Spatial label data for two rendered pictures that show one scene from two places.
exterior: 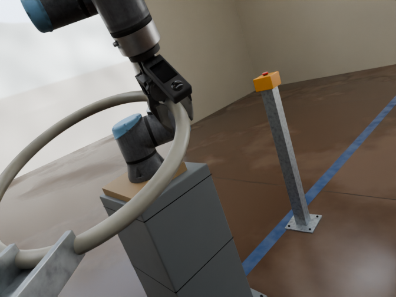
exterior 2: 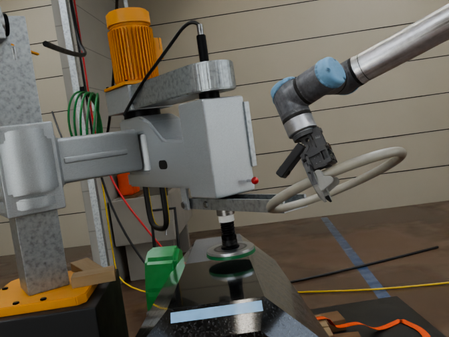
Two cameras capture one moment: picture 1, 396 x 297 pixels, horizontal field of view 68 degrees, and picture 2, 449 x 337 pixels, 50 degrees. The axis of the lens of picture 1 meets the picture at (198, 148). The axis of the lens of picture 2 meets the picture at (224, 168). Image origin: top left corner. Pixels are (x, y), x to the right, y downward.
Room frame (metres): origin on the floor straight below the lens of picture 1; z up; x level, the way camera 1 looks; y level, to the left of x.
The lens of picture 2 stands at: (1.43, -1.20, 1.41)
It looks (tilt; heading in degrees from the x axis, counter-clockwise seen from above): 5 degrees down; 132
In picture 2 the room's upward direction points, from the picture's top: 8 degrees counter-clockwise
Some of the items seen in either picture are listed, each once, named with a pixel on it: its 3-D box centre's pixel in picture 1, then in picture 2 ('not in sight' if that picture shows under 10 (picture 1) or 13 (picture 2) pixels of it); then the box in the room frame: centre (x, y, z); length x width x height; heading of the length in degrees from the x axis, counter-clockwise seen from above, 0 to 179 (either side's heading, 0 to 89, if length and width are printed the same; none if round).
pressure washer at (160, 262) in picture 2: not in sight; (164, 267); (-1.40, 1.14, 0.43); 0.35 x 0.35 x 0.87; 29
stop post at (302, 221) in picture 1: (286, 154); not in sight; (1.79, -0.54, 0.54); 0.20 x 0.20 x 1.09; 44
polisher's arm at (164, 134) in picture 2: not in sight; (175, 156); (-0.39, 0.49, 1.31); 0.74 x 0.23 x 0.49; 167
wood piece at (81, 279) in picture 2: not in sight; (94, 276); (-0.59, 0.04, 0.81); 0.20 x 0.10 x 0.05; 52
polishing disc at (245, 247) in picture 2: not in sight; (230, 249); (-0.01, 0.39, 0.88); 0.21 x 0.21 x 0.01
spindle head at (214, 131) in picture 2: not in sight; (206, 151); (-0.09, 0.40, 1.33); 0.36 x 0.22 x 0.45; 167
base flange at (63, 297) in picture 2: not in sight; (45, 289); (-0.80, -0.10, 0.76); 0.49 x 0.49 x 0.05; 44
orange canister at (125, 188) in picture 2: not in sight; (129, 180); (-2.89, 2.07, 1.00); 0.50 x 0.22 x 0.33; 128
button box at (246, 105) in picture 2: not in sight; (244, 134); (0.08, 0.48, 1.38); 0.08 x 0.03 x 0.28; 167
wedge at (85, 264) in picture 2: not in sight; (87, 266); (-0.80, 0.14, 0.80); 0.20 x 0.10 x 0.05; 173
